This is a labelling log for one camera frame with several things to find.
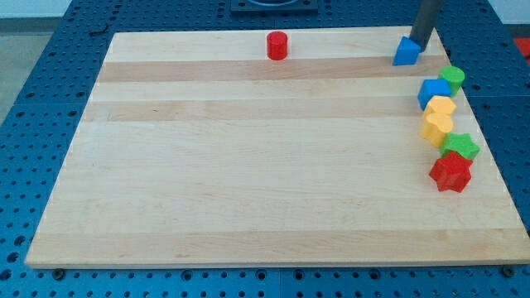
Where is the red cylinder block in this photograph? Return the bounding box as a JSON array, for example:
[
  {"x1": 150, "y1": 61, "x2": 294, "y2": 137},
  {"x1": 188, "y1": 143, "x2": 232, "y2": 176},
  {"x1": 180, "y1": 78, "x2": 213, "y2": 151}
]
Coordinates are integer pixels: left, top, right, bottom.
[{"x1": 266, "y1": 31, "x2": 288, "y2": 60}]

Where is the yellow heart block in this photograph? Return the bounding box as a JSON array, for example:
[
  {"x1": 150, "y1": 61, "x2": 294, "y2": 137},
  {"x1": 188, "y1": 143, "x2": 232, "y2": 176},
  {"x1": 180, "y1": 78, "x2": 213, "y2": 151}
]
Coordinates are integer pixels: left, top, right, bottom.
[{"x1": 420, "y1": 113, "x2": 454, "y2": 148}]

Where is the blue triangle block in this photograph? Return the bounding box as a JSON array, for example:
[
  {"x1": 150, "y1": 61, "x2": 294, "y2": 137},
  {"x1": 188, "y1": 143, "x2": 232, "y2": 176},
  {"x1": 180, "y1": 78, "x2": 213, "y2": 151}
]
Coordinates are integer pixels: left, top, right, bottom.
[{"x1": 393, "y1": 36, "x2": 422, "y2": 66}]

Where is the green star block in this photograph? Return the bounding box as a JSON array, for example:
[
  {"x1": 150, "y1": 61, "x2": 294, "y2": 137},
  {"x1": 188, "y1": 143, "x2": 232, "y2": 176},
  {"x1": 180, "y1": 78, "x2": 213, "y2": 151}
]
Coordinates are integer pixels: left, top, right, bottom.
[{"x1": 439, "y1": 132, "x2": 480, "y2": 160}]

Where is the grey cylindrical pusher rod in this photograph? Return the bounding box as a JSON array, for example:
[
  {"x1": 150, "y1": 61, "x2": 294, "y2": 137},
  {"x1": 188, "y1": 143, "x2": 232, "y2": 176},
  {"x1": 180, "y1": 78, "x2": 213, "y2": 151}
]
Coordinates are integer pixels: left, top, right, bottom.
[{"x1": 409, "y1": 0, "x2": 444, "y2": 52}]

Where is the blue cube block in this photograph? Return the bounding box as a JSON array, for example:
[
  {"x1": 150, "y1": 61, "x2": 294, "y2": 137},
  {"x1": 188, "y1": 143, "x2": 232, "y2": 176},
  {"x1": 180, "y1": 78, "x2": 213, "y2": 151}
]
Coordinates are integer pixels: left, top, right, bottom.
[{"x1": 417, "y1": 79, "x2": 451, "y2": 110}]

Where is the wooden board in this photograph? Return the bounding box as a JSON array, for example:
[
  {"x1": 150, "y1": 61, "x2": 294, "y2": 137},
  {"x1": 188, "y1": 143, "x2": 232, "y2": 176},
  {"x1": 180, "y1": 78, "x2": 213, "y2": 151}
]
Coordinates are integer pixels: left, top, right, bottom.
[{"x1": 26, "y1": 26, "x2": 529, "y2": 269}]

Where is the red object at right edge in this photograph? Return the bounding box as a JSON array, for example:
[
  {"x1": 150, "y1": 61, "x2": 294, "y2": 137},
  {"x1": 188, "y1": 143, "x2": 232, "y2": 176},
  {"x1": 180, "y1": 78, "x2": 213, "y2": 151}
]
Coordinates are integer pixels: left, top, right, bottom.
[{"x1": 513, "y1": 37, "x2": 530, "y2": 64}]

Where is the green cylinder block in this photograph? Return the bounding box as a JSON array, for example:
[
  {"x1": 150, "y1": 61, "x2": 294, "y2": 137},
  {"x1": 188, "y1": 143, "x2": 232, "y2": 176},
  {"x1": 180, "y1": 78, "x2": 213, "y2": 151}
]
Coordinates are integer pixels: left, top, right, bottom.
[{"x1": 438, "y1": 65, "x2": 465, "y2": 97}]

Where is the yellow hexagon block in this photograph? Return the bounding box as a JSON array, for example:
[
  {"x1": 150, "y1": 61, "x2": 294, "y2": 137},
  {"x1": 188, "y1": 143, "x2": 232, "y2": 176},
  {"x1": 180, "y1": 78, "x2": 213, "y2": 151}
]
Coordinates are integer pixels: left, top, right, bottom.
[{"x1": 422, "y1": 95, "x2": 457, "y2": 118}]

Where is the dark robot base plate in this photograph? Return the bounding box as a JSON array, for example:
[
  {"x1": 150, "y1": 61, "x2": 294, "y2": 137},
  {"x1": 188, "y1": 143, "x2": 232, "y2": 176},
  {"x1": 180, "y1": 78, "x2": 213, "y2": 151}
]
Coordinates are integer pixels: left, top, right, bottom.
[{"x1": 229, "y1": 0, "x2": 319, "y2": 14}]

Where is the red star block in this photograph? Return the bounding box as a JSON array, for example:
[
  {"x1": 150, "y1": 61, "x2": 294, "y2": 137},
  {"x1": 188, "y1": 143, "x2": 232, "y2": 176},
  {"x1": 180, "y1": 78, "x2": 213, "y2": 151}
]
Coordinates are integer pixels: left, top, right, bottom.
[{"x1": 429, "y1": 151, "x2": 473, "y2": 193}]

